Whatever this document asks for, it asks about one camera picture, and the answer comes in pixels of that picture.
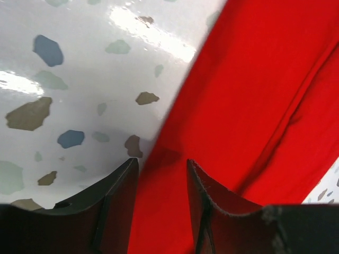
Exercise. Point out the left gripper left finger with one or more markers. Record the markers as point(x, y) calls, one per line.
point(95, 220)

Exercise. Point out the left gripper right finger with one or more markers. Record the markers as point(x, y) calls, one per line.
point(224, 222)

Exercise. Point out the red t-shirt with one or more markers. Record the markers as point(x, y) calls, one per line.
point(258, 112)

